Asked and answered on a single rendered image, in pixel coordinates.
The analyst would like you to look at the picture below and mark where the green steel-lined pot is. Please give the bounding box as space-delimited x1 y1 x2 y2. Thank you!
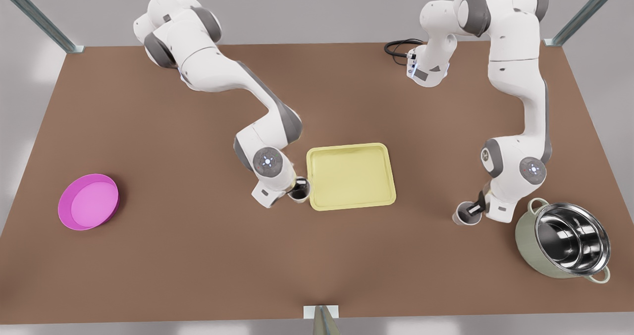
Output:
515 197 612 284

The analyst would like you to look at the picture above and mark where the black cable loop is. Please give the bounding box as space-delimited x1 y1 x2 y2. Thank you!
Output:
384 38 426 68

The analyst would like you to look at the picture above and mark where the pink round bowl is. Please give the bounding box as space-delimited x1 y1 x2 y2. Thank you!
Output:
57 173 121 231

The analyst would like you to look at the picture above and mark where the yellow rectangular tray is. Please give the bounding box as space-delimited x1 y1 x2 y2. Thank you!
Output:
306 142 397 212

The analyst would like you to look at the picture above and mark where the silver frame post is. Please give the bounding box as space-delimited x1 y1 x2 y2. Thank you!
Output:
303 304 341 335
0 0 85 54
543 0 631 47

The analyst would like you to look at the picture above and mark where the white IKEA cup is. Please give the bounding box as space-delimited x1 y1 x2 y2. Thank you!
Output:
452 201 483 226
287 176 312 205

